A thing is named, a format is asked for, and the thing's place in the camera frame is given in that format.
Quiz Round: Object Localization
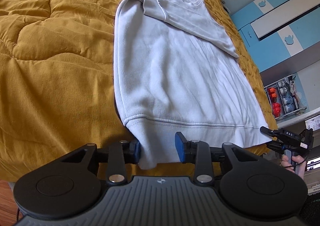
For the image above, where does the white Nevada sweatshirt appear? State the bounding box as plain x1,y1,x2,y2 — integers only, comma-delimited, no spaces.
113,0,269,169

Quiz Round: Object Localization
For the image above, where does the blue white wardrobe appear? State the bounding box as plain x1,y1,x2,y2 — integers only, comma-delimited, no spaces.
231,0,319,85

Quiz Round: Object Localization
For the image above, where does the person's right hand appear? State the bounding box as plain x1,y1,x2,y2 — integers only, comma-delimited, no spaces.
280,155,306,179

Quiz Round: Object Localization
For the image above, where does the mustard yellow quilt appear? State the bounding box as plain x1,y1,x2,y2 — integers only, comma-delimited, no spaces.
0,0,278,183

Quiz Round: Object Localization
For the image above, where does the shelf rack with toys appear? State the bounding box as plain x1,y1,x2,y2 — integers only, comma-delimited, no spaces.
264,73,309,122

